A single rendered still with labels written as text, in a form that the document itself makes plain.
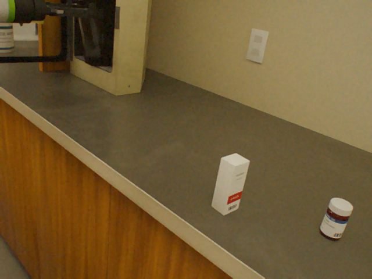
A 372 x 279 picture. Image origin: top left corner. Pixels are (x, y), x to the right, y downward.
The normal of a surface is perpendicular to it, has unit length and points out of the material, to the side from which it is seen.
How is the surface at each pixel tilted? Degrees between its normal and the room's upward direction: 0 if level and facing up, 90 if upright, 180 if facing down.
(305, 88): 90
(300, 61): 90
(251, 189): 0
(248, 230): 1
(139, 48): 90
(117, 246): 90
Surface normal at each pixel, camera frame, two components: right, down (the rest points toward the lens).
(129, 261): -0.68, 0.22
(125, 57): 0.72, 0.37
